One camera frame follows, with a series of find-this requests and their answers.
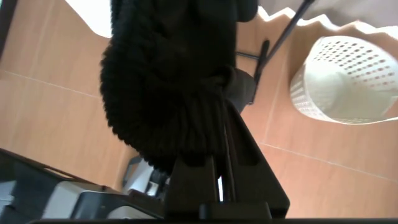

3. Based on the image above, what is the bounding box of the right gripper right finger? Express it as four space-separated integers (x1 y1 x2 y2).
223 99 290 219

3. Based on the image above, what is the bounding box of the black clothes rack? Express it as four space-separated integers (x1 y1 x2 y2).
236 0 317 85

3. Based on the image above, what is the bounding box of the black garment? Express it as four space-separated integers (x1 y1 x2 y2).
99 0 259 175

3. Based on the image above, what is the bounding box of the beige curtain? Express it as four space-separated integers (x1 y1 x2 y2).
257 0 398 29

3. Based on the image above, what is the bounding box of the white laundry basket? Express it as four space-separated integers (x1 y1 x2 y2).
289 35 398 125

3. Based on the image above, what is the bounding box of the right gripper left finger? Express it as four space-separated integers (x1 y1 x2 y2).
164 155 223 219

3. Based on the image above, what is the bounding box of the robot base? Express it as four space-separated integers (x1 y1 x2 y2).
0 147 170 219

